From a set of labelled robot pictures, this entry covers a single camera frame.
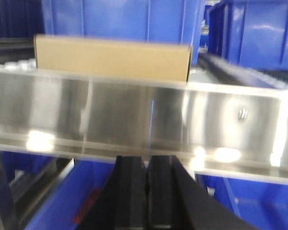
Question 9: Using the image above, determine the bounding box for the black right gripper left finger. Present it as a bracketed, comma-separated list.
[77, 156, 146, 230]

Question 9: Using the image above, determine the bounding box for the blue bin upper right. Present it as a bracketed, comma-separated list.
[208, 0, 288, 70]

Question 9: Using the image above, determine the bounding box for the blue plastic bin upper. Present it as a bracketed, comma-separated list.
[41, 0, 205, 65]

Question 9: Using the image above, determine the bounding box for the brown cardboard box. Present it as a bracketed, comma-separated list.
[34, 34, 193, 82]

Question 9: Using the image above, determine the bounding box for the blue bin lower right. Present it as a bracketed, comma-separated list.
[195, 174, 288, 230]

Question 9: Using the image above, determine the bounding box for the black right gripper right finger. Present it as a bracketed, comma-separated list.
[147, 155, 255, 230]

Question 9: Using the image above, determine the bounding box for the blue plastic bin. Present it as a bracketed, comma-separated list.
[41, 0, 205, 65]
[21, 159, 118, 230]

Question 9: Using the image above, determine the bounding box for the blue plastic bin lower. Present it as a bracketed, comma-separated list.
[21, 159, 118, 230]

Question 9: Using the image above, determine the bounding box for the stainless steel shelf beam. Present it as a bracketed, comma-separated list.
[0, 71, 288, 184]

